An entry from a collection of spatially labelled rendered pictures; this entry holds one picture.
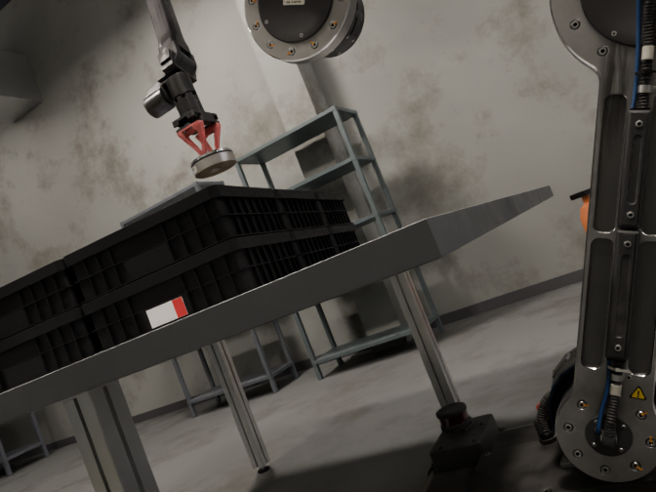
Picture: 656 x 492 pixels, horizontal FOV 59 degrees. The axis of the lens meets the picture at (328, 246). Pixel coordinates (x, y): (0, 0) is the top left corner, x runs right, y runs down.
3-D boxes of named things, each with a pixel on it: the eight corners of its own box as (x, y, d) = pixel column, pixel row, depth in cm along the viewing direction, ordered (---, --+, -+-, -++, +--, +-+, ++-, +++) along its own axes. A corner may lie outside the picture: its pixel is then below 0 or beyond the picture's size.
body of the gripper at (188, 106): (174, 130, 132) (161, 101, 132) (199, 133, 141) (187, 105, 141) (194, 116, 129) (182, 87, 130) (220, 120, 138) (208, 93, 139)
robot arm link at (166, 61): (168, 44, 135) (194, 63, 142) (135, 69, 140) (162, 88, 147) (172, 82, 130) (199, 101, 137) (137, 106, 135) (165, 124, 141)
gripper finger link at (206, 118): (193, 163, 134) (178, 126, 134) (211, 163, 140) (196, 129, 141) (216, 149, 131) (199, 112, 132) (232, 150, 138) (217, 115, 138)
